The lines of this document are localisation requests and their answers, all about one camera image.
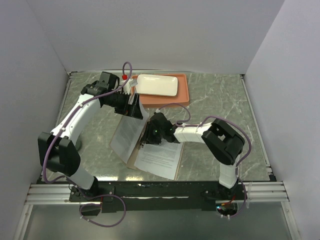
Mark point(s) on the aluminium frame rail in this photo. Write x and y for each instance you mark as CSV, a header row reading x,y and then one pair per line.
x,y
264,190

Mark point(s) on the white rectangular plate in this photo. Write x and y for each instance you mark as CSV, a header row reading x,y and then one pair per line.
x,y
158,85

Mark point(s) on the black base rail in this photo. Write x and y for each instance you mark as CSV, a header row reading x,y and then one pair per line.
x,y
113,196

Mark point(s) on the dark green round object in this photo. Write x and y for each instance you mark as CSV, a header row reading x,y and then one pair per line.
x,y
78,144

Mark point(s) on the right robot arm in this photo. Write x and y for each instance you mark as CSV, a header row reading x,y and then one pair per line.
x,y
225,143

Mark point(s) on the white printed paper sheet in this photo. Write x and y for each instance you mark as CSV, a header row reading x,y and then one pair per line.
x,y
127,134

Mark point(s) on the white printed paper sheets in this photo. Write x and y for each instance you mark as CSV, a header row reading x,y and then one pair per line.
x,y
162,160

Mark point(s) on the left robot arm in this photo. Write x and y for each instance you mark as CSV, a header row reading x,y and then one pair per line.
x,y
57,149

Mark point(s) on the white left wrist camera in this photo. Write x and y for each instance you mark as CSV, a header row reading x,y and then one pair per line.
x,y
130,83

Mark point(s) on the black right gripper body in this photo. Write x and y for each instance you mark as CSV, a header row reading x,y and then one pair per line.
x,y
153,135

